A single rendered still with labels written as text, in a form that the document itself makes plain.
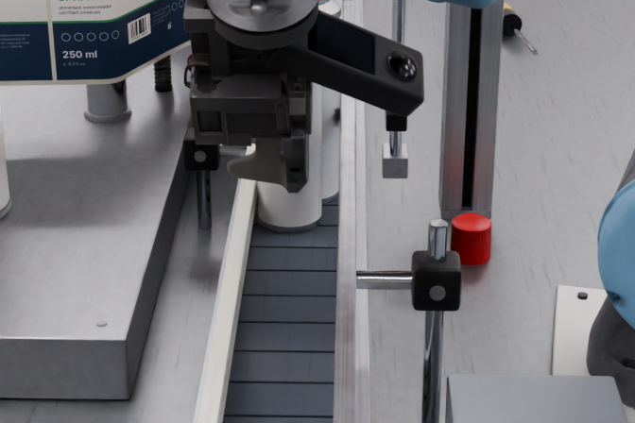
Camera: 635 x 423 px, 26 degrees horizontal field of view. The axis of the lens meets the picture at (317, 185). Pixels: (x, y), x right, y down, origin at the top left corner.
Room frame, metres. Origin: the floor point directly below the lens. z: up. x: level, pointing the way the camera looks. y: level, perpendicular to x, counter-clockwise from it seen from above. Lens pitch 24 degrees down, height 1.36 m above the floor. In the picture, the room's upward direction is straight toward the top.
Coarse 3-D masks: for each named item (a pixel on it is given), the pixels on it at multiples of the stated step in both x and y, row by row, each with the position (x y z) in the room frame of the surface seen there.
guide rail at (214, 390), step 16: (240, 192) 0.97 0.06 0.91; (256, 192) 1.00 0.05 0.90; (240, 208) 0.94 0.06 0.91; (240, 224) 0.91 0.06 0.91; (240, 240) 0.89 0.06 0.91; (240, 256) 0.86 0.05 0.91; (224, 272) 0.84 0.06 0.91; (240, 272) 0.84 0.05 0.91; (224, 288) 0.82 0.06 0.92; (240, 288) 0.83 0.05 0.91; (224, 304) 0.79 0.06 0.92; (240, 304) 0.83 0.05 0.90; (224, 320) 0.77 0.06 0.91; (224, 336) 0.75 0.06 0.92; (224, 352) 0.73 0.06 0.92; (208, 368) 0.71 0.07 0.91; (224, 368) 0.71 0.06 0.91; (208, 384) 0.70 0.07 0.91; (224, 384) 0.70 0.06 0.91; (208, 400) 0.68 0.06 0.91; (224, 400) 0.70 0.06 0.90; (208, 416) 0.66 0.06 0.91
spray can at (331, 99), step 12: (324, 0) 1.04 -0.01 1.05; (336, 12) 1.03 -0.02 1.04; (324, 96) 1.02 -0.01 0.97; (336, 96) 1.03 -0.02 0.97; (324, 108) 1.02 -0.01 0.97; (336, 108) 1.03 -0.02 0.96; (324, 120) 1.02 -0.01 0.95; (336, 120) 1.03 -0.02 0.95; (324, 132) 1.02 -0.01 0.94; (336, 132) 1.03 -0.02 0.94; (324, 144) 1.02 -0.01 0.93; (336, 144) 1.03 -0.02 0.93; (324, 156) 1.02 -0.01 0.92; (336, 156) 1.03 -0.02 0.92; (324, 168) 1.02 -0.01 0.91; (336, 168) 1.03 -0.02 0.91; (324, 180) 1.02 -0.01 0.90; (336, 180) 1.03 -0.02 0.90; (324, 192) 1.02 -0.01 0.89; (336, 192) 1.03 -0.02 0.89
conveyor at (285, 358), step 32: (256, 224) 0.99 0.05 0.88; (320, 224) 0.99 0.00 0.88; (256, 256) 0.93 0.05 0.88; (288, 256) 0.93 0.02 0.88; (320, 256) 0.93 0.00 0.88; (256, 288) 0.88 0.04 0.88; (288, 288) 0.88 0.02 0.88; (320, 288) 0.88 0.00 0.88; (256, 320) 0.83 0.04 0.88; (288, 320) 0.83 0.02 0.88; (320, 320) 0.83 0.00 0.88; (256, 352) 0.79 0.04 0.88; (288, 352) 0.79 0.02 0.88; (320, 352) 0.79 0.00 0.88; (256, 384) 0.75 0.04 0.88; (288, 384) 0.75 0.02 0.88; (320, 384) 0.75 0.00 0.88; (224, 416) 0.71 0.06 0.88; (256, 416) 0.72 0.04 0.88; (288, 416) 0.72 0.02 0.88; (320, 416) 0.72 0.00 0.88
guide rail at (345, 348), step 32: (352, 0) 1.33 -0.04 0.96; (352, 128) 0.99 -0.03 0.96; (352, 160) 0.93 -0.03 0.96; (352, 192) 0.87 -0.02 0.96; (352, 224) 0.82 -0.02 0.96; (352, 256) 0.77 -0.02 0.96; (352, 288) 0.73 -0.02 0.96; (352, 320) 0.69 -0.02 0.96; (352, 352) 0.66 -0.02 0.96; (352, 384) 0.62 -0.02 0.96; (352, 416) 0.59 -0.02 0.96
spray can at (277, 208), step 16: (320, 96) 0.99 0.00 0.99; (320, 112) 0.99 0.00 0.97; (320, 128) 0.99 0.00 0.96; (320, 144) 0.99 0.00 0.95; (320, 160) 0.99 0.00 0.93; (320, 176) 0.99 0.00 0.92; (272, 192) 0.97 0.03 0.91; (304, 192) 0.97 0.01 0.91; (320, 192) 0.99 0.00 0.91; (272, 208) 0.97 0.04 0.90; (288, 208) 0.97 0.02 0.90; (304, 208) 0.97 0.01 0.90; (320, 208) 0.99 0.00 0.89; (272, 224) 0.97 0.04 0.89; (288, 224) 0.97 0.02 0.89; (304, 224) 0.97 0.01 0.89
